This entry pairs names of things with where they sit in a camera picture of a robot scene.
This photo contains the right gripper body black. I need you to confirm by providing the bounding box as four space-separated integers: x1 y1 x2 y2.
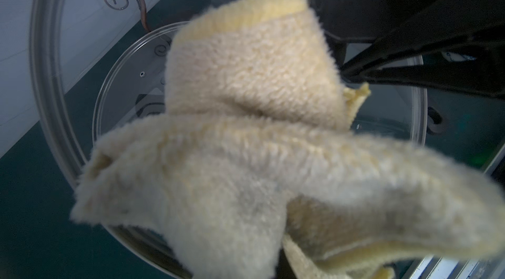
309 0 504 42

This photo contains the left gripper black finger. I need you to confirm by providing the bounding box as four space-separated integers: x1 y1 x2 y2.
341 0 504 100

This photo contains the yellow fluffy cloth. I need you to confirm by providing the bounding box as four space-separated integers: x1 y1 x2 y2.
70 0 504 278

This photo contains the glass pot lid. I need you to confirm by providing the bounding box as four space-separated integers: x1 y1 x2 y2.
92 22 427 145
29 0 395 279

